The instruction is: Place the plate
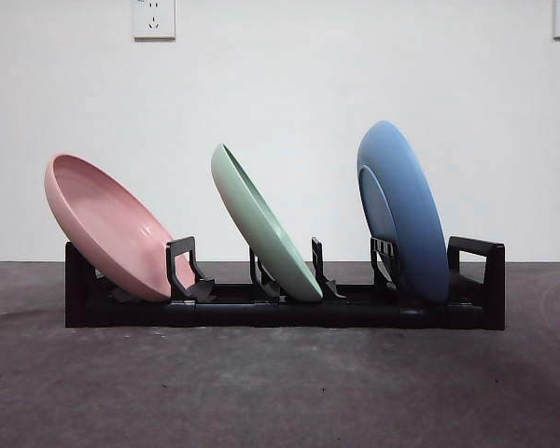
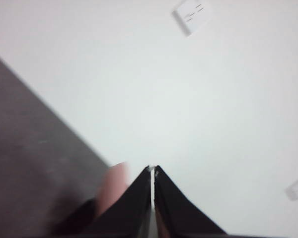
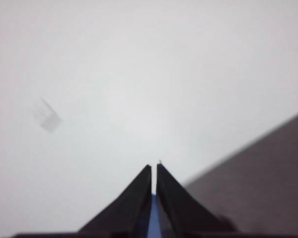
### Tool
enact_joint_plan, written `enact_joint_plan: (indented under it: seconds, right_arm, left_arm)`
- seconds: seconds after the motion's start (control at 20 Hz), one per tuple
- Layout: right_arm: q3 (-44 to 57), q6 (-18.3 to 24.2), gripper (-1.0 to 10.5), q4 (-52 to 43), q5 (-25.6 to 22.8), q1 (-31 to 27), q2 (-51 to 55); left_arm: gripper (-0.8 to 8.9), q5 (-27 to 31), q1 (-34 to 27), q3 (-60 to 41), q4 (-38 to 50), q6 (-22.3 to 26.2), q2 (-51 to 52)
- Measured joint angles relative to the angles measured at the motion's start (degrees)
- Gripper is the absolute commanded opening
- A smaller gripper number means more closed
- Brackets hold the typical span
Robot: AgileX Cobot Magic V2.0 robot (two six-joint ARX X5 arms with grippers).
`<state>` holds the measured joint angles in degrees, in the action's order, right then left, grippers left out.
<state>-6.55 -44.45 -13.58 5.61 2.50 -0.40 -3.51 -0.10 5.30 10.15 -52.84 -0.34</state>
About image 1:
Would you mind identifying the green round plate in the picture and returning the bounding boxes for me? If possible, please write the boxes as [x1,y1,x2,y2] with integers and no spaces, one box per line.
[210,142,324,302]

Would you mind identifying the blue round plate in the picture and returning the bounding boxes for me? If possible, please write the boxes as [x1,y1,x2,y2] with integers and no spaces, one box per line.
[356,119,449,303]

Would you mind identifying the pink round plate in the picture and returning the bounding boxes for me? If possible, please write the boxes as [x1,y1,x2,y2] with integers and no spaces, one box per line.
[44,152,202,301]

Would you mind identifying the black plastic dish rack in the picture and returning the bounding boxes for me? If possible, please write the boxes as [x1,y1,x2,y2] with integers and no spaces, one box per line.
[64,235,506,331]

